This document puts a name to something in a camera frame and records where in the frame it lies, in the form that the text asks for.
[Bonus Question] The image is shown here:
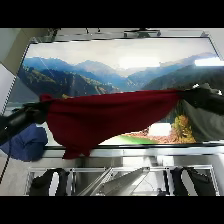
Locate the red T-shirt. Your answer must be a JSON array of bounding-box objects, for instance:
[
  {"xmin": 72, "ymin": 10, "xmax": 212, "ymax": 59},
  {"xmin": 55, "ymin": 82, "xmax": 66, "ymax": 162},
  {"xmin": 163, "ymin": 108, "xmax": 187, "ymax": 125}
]
[{"xmin": 39, "ymin": 88, "xmax": 185, "ymax": 160}]

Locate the blue garment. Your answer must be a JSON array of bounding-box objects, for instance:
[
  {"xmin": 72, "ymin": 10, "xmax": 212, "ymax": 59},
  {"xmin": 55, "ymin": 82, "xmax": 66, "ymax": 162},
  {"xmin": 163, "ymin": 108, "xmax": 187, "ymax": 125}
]
[{"xmin": 0, "ymin": 123, "xmax": 50, "ymax": 163}]

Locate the grey garment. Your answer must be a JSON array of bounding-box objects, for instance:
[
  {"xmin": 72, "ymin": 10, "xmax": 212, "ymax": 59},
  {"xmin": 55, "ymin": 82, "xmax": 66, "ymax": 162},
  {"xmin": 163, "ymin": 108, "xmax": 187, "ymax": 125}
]
[{"xmin": 181, "ymin": 99, "xmax": 224, "ymax": 144}]

